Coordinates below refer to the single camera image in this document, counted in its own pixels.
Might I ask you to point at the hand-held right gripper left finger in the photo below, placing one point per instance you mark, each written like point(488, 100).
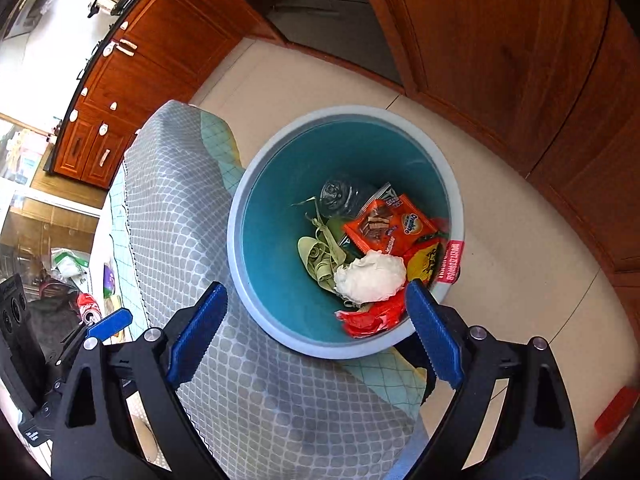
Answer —
point(197, 335)

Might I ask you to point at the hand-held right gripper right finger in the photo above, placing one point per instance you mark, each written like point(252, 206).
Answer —
point(435, 335)

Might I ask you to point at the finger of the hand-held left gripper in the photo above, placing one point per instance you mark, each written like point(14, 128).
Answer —
point(110, 322)

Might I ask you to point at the red soda can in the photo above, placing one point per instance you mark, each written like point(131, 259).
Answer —
point(87, 305)

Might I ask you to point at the purple snack packet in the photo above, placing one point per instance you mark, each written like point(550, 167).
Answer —
point(109, 285)

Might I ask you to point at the red plastic bag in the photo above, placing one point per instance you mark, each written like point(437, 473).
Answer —
point(370, 320)

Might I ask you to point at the white tissue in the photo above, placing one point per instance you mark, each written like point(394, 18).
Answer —
point(370, 275)

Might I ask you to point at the orange snack wrapper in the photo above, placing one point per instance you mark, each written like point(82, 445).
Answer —
point(385, 225)

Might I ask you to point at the grey bin with teal inside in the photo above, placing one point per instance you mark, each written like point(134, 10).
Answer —
point(280, 240)

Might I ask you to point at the pale green ribbon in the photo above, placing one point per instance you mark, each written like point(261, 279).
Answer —
point(315, 260)

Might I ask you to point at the clear plastic water bottle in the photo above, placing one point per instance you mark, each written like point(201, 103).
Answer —
point(340, 195)

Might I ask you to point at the green white plastic bag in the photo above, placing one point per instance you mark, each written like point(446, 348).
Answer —
point(70, 262)

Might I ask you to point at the glass sliding door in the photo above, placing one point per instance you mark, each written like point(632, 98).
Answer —
point(30, 230)

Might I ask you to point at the patterned grey teal tablecloth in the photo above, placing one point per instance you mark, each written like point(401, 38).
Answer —
point(200, 210)

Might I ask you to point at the red plastic object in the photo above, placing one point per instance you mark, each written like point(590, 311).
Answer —
point(615, 412)

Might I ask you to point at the wooden drawer cabinet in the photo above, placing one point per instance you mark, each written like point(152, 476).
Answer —
point(160, 50)

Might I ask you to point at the wooden door cabinet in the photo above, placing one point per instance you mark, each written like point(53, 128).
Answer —
point(500, 60)

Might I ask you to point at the black built-in oven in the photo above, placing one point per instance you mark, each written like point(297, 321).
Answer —
point(325, 35)

